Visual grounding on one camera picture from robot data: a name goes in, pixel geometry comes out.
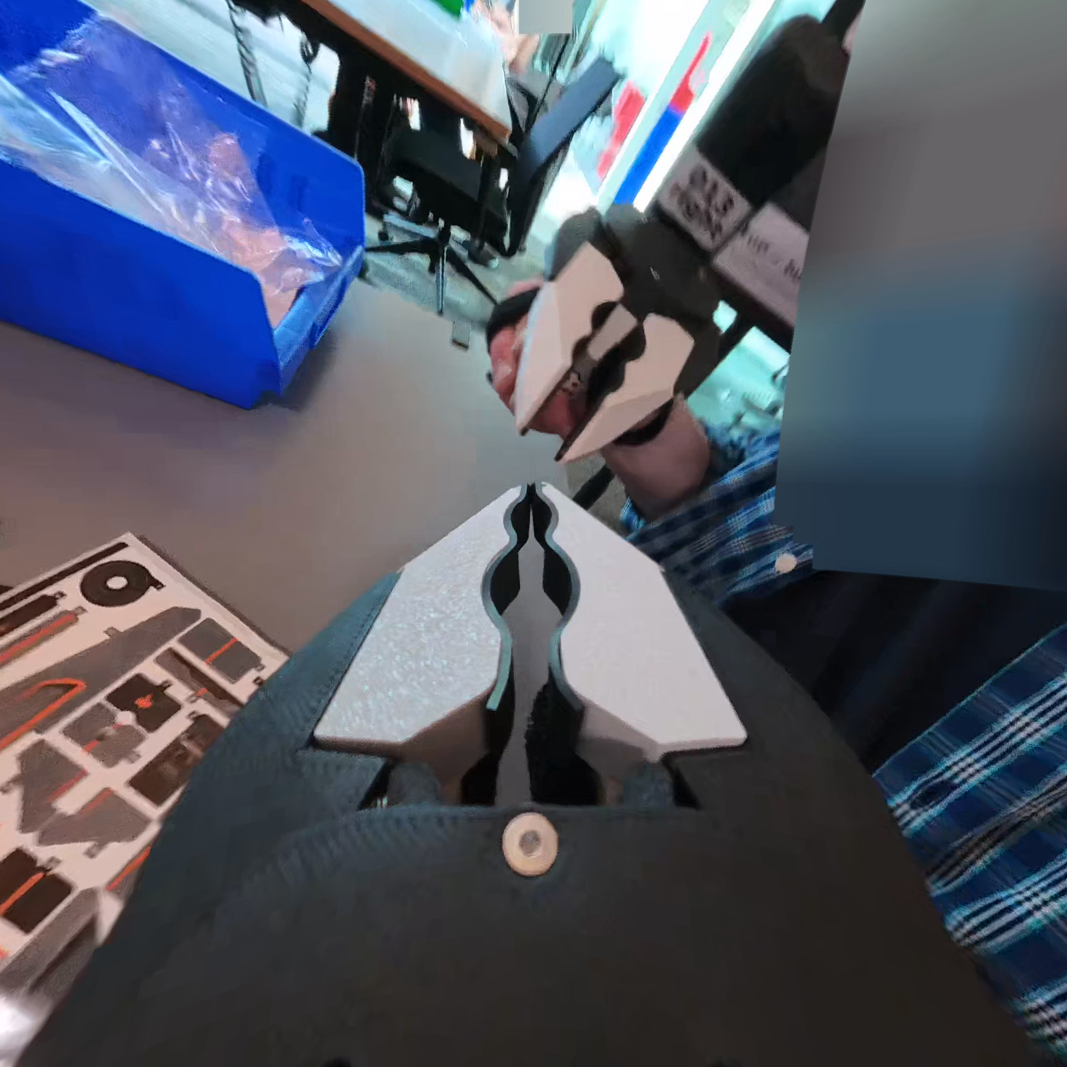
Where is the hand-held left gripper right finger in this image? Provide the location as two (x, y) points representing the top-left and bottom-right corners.
(533, 483), (749, 805)

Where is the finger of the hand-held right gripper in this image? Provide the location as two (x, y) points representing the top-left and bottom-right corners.
(512, 246), (641, 437)
(552, 317), (697, 465)

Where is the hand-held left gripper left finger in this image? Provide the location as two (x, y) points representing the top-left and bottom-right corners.
(313, 485), (536, 808)

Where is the person's right forearm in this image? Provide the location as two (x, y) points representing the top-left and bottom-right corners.
(596, 404), (814, 605)

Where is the lego sticker sheet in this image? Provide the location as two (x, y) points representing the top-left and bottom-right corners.
(0, 532), (291, 1001)

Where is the person's right hand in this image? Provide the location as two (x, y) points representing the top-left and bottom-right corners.
(487, 279), (600, 455)

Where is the red and blue banner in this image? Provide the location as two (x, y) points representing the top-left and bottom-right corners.
(596, 33), (718, 188)

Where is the black office chair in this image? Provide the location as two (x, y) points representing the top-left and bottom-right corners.
(367, 58), (622, 315)

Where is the dark blue garment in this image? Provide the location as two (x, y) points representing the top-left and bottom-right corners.
(725, 567), (1067, 776)

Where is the wood-edged desk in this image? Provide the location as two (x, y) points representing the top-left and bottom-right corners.
(298, 0), (518, 251)

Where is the blue plaid shirt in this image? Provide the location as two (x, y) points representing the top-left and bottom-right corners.
(871, 621), (1067, 1067)

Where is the clear plastic bag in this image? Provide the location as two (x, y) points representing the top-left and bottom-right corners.
(0, 8), (347, 301)

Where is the blue plastic bin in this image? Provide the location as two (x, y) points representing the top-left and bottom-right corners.
(0, 0), (368, 411)

